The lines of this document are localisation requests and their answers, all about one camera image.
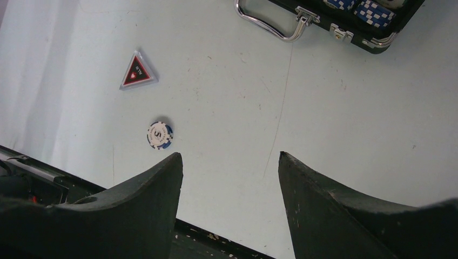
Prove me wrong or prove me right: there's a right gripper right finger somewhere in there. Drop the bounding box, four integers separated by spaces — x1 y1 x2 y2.
278 151 457 258

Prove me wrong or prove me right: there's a white poker chip front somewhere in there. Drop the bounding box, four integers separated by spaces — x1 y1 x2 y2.
146 121 173 150

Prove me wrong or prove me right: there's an all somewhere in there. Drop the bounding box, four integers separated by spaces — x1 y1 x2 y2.
119 50 159 91

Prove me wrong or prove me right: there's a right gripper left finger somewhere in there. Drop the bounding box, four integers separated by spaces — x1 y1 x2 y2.
1 152 183 258

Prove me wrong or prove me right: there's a black poker set case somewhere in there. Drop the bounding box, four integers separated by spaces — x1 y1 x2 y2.
234 0 427 55

